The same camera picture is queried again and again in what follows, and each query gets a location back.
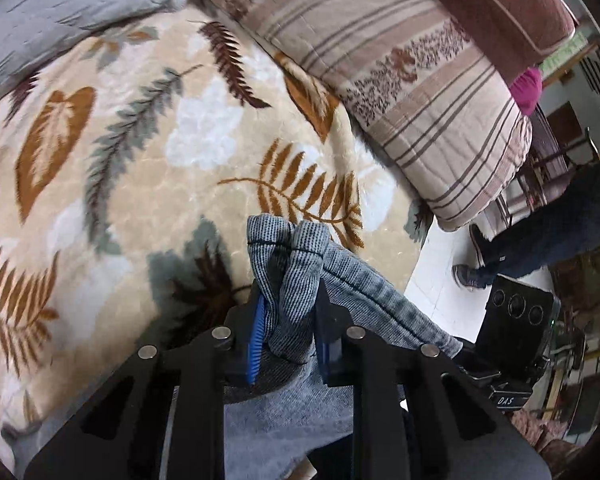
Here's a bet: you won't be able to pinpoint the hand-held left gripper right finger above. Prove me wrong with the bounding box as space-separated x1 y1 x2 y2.
312 280 553 480

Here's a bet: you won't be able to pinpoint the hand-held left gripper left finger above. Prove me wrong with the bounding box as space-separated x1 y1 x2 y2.
22 280 271 480

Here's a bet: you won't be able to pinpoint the blue denim pants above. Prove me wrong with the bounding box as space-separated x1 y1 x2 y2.
222 212 463 480

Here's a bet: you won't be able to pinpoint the person's grey shoe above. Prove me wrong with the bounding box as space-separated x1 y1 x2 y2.
451 264 488 291

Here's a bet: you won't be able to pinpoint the person's dark trousers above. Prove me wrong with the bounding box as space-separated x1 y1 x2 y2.
480 160 600 286

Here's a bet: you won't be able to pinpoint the beige leaf-print blanket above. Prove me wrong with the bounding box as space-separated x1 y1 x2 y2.
0 15 436 471

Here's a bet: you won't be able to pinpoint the pink cloth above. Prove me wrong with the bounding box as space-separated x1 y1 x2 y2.
510 67 543 116

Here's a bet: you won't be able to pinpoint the beige striped quilt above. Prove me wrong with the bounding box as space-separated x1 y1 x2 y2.
182 0 533 232

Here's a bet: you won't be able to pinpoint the maroon striped blanket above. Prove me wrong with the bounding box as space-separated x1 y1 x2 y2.
395 0 578 86

